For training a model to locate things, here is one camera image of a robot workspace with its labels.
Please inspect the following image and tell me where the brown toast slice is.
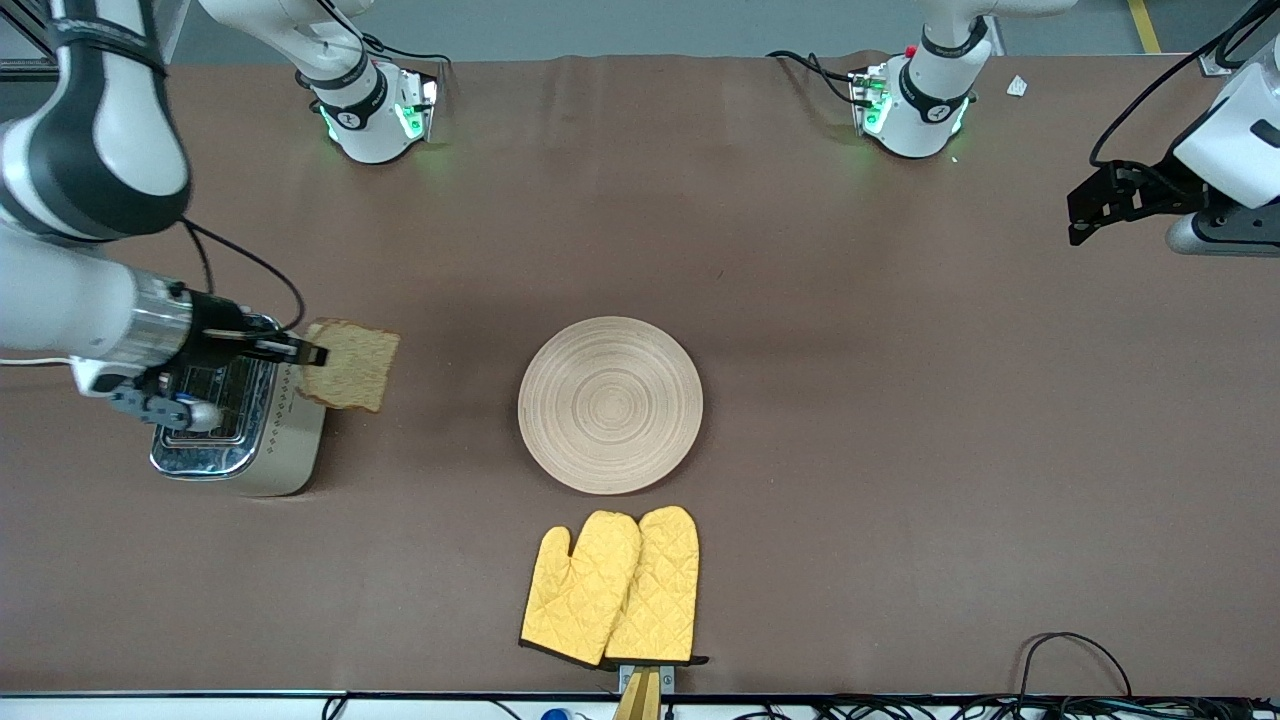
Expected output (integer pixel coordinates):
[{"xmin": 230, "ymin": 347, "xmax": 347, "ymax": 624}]
[{"xmin": 297, "ymin": 318, "xmax": 402, "ymax": 413}]

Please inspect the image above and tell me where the round wooden plate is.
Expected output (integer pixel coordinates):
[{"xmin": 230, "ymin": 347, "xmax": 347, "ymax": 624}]
[{"xmin": 518, "ymin": 316, "xmax": 704, "ymax": 496}]

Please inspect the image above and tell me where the beige toaster with chrome top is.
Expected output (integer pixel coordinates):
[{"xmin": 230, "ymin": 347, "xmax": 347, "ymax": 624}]
[{"xmin": 150, "ymin": 313, "xmax": 328, "ymax": 498}]

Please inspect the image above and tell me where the brown table cover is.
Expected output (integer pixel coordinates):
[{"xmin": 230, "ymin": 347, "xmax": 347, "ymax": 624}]
[{"xmin": 0, "ymin": 52, "xmax": 1280, "ymax": 696}]

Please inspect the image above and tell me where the yellow quilted oven mitt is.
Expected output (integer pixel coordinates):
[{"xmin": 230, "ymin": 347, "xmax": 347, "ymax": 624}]
[
  {"xmin": 603, "ymin": 505, "xmax": 709, "ymax": 666},
  {"xmin": 519, "ymin": 511, "xmax": 642, "ymax": 668}
]

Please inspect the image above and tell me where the black right arm wrist cable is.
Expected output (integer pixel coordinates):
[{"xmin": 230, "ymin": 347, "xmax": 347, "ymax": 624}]
[{"xmin": 180, "ymin": 218, "xmax": 306, "ymax": 331}]

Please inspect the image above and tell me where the black arm wrist cable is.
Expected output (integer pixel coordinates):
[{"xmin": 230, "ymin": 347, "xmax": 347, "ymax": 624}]
[
  {"xmin": 180, "ymin": 218, "xmax": 306, "ymax": 331},
  {"xmin": 1088, "ymin": 0, "xmax": 1280, "ymax": 169}
]

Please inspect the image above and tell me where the black left arm wrist cable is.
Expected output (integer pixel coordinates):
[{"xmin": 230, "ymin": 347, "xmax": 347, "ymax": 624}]
[{"xmin": 1088, "ymin": 0, "xmax": 1280, "ymax": 169}]

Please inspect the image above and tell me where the aluminium frame profile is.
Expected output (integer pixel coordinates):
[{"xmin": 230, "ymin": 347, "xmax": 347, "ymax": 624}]
[
  {"xmin": 0, "ymin": 0, "xmax": 63, "ymax": 83},
  {"xmin": 1200, "ymin": 0, "xmax": 1280, "ymax": 77}
]

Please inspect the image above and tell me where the black right arm base cable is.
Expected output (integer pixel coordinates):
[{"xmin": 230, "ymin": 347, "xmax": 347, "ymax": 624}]
[{"xmin": 310, "ymin": 0, "xmax": 453, "ymax": 71}]

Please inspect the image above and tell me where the black arm base cable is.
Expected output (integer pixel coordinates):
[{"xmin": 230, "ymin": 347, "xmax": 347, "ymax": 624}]
[
  {"xmin": 310, "ymin": 0, "xmax": 453, "ymax": 71},
  {"xmin": 767, "ymin": 50, "xmax": 863, "ymax": 106}
]

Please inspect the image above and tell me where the black left arm base cable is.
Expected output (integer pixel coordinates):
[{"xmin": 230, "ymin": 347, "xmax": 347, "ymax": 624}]
[{"xmin": 767, "ymin": 50, "xmax": 863, "ymax": 106}]

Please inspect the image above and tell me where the white table frame rail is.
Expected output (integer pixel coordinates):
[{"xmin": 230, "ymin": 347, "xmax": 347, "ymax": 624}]
[{"xmin": 0, "ymin": 696, "xmax": 621, "ymax": 720}]

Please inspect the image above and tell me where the black looped cable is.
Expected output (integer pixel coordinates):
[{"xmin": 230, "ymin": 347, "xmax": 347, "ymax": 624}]
[{"xmin": 1017, "ymin": 632, "xmax": 1134, "ymax": 701}]

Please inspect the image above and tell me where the metal clamp bracket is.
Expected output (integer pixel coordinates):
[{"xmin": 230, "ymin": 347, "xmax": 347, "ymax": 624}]
[{"xmin": 619, "ymin": 664, "xmax": 677, "ymax": 696}]

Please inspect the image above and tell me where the tangled black cable bundle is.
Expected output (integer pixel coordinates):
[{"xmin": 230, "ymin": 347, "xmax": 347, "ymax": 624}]
[{"xmin": 740, "ymin": 696, "xmax": 1280, "ymax": 720}]

